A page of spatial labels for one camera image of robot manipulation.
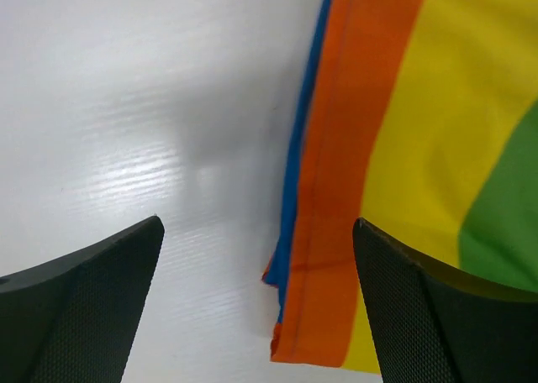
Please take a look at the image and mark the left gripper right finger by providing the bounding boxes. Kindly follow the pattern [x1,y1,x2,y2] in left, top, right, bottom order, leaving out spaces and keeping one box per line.
[353,218,537,383]

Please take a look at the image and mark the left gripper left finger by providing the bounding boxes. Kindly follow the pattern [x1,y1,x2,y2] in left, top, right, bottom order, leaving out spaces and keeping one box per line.
[1,216,165,382]

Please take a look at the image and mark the rainbow striped shorts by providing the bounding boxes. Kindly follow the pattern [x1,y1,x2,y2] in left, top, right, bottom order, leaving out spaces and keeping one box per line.
[263,0,537,374]

